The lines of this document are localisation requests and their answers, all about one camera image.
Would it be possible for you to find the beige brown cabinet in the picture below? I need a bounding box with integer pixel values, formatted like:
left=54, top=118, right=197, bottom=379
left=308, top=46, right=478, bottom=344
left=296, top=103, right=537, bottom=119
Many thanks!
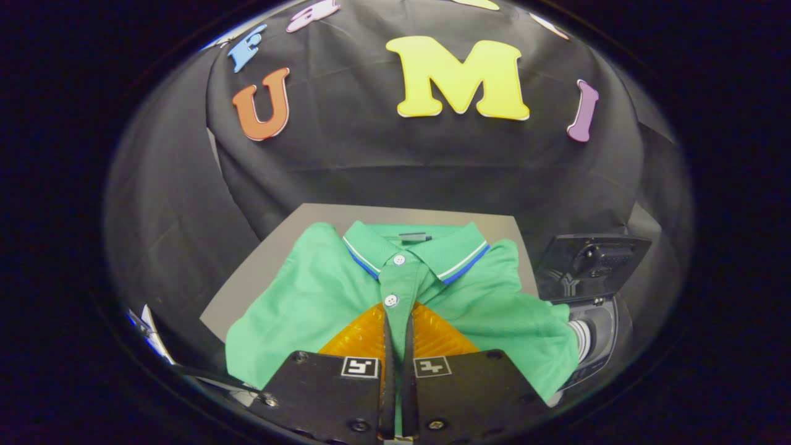
left=199, top=203, right=539, bottom=344

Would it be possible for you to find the white and blue object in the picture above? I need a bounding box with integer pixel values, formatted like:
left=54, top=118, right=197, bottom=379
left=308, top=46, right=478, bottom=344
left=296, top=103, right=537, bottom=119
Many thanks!
left=127, top=303, right=175, bottom=365

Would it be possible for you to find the green polo shirt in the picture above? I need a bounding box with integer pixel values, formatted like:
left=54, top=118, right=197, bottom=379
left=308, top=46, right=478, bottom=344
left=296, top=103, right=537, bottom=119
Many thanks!
left=226, top=221, right=580, bottom=402

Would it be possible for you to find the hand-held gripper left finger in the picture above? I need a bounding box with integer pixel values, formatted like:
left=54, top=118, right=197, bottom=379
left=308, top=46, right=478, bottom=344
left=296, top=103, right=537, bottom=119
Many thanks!
left=260, top=302, right=396, bottom=441

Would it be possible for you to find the dark washing machine lid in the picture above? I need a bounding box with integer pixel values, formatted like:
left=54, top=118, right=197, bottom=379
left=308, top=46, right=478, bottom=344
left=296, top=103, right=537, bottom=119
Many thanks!
left=535, top=234, right=653, bottom=303

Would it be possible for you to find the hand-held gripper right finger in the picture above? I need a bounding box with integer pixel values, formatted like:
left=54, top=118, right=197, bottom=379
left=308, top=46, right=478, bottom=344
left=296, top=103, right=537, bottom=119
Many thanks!
left=402, top=302, right=551, bottom=441

